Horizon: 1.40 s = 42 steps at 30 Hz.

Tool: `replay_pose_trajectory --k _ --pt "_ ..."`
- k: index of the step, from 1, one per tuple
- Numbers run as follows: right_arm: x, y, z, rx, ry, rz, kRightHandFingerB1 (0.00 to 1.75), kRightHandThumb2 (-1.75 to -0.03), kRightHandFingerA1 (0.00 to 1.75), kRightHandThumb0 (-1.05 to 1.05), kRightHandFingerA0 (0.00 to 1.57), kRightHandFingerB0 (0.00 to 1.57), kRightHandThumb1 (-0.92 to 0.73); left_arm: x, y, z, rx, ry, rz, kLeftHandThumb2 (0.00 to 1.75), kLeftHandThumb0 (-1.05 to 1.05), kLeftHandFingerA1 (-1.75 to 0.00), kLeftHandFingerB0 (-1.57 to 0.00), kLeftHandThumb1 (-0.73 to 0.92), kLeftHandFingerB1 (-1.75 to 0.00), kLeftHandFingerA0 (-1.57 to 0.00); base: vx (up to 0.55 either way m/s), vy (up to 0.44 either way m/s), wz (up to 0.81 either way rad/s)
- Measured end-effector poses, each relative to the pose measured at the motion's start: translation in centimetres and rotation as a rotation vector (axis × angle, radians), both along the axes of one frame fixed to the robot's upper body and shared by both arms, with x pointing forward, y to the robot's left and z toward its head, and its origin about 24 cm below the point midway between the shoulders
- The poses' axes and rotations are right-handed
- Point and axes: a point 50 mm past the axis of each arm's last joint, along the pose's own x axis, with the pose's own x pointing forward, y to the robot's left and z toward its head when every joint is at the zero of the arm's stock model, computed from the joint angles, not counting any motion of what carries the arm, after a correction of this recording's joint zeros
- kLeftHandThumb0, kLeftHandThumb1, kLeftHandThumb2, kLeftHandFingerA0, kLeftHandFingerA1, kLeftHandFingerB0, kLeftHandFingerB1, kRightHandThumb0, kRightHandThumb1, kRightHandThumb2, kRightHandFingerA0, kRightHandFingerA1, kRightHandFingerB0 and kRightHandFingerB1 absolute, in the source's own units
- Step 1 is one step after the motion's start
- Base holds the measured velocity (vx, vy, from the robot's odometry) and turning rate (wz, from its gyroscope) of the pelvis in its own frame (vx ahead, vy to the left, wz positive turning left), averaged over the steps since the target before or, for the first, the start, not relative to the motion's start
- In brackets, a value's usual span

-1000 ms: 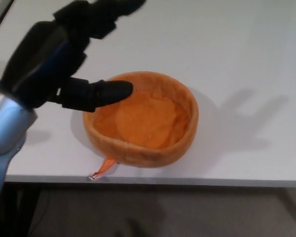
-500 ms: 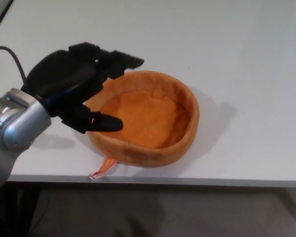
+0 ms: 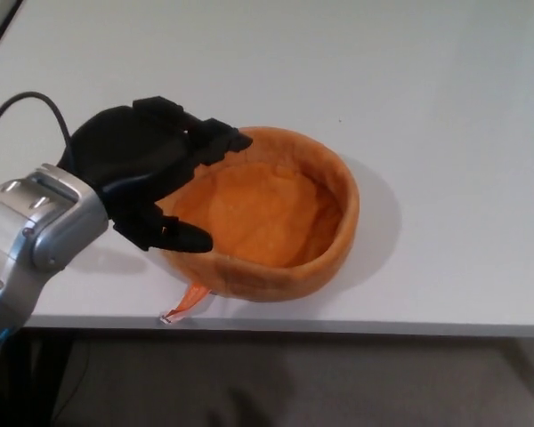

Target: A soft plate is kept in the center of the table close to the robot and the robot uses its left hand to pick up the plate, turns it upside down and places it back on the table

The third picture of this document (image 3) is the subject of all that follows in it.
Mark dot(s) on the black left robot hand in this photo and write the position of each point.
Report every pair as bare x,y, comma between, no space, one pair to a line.
129,151

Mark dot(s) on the black table leg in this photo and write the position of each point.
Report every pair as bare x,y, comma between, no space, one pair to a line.
49,382

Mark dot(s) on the orange soft plush plate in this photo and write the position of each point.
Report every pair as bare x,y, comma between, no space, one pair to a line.
271,213

